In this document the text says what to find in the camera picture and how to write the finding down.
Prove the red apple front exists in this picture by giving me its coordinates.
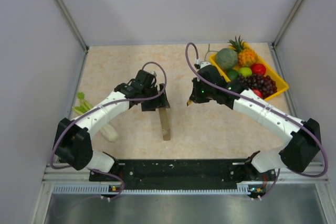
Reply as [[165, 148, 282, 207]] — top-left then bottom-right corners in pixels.
[[252, 89, 264, 99]]

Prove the green celery stalk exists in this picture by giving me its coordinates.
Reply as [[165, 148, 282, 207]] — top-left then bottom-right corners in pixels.
[[72, 92, 119, 142]]

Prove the brown cardboard express box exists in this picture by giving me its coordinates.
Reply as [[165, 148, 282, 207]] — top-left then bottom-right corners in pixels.
[[159, 108, 171, 141]]

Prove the pineapple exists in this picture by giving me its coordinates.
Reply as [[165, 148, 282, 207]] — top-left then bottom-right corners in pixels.
[[229, 36, 258, 67]]

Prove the light green lime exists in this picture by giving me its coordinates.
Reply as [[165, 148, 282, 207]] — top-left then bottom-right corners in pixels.
[[238, 67, 253, 77]]

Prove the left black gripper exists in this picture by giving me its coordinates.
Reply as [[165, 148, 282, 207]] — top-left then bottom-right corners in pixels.
[[141, 83, 170, 111]]

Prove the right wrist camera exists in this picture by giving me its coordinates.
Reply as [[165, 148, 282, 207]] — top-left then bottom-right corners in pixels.
[[194, 59, 211, 70]]

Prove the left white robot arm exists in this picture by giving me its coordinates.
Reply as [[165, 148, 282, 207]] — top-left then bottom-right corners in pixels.
[[52, 69, 167, 180]]

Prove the dark green lime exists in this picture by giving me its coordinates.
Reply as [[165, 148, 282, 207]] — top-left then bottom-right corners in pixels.
[[227, 69, 239, 81]]

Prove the green melon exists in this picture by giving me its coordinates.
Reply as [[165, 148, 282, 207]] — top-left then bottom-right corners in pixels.
[[215, 48, 238, 71]]

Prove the yellow plastic tray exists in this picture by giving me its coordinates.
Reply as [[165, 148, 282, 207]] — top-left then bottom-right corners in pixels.
[[204, 43, 289, 101]]

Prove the yellow utility knife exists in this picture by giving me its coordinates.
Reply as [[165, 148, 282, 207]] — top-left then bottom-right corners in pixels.
[[186, 100, 193, 106]]

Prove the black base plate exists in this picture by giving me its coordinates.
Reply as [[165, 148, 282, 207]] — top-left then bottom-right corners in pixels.
[[88, 158, 279, 190]]

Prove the red apple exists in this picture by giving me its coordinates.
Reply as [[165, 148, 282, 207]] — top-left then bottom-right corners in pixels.
[[252, 89, 264, 99], [250, 63, 267, 76]]

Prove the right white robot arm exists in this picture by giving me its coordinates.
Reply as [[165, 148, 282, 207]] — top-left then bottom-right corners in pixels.
[[188, 61, 321, 180]]

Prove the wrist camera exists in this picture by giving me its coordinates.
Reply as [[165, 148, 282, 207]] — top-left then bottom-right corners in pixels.
[[150, 71, 157, 77], [194, 59, 211, 70]]

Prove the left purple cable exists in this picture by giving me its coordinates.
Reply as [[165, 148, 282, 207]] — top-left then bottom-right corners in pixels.
[[49, 61, 168, 200]]

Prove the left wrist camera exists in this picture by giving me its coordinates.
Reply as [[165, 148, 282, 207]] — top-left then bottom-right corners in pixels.
[[150, 71, 157, 77]]

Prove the white slotted cable duct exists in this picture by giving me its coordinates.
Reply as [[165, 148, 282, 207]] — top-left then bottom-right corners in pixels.
[[53, 184, 261, 196]]

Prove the purple grape bunch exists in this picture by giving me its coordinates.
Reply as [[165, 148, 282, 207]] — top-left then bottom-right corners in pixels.
[[238, 74, 278, 99]]

